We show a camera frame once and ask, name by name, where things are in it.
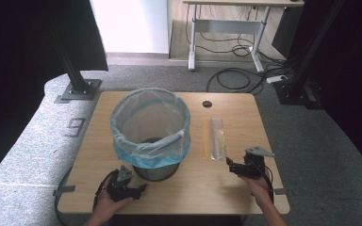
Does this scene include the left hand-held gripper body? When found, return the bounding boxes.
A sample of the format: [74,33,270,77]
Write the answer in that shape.
[105,165,140,202]

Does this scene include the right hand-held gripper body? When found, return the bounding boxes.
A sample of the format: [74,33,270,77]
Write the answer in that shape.
[236,145,276,181]

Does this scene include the person's left hand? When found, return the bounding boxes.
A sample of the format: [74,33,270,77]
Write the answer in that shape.
[91,183,134,218]

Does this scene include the person's right hand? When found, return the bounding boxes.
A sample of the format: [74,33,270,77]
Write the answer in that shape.
[238,174,273,207]

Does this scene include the metal mesh trash can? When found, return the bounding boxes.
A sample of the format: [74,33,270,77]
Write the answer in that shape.
[132,137,181,183]

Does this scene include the clear plastic packet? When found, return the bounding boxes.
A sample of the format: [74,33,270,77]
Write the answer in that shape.
[201,117,227,162]

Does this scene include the blue translucent trash bag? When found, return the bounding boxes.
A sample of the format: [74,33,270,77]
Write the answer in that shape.
[109,87,192,170]

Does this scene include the white power strip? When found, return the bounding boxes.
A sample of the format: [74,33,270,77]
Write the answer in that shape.
[266,74,288,85]

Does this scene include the black metal stand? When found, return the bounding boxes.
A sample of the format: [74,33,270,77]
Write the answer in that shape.
[272,0,348,110]
[54,46,104,105]

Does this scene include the black curtain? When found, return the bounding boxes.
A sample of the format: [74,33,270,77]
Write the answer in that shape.
[287,0,362,182]
[0,0,109,187]

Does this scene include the white-legged desk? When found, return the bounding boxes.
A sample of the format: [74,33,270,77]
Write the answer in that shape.
[182,0,305,73]

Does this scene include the black cabinet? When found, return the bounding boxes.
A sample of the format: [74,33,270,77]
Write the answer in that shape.
[271,5,305,60]

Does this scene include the white panel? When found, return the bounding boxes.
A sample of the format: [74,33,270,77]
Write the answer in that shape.
[89,0,172,55]

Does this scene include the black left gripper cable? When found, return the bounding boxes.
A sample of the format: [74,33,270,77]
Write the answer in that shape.
[92,169,121,211]

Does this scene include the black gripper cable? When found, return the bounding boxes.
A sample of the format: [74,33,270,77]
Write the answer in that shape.
[255,163,276,203]
[92,169,121,211]

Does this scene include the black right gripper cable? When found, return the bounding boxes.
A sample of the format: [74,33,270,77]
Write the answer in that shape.
[255,163,276,203]

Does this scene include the black floor cable loop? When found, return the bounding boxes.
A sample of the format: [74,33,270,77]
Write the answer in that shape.
[205,67,267,96]

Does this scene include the black hanging desk cables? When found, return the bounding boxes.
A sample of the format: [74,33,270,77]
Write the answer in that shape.
[184,4,286,60]

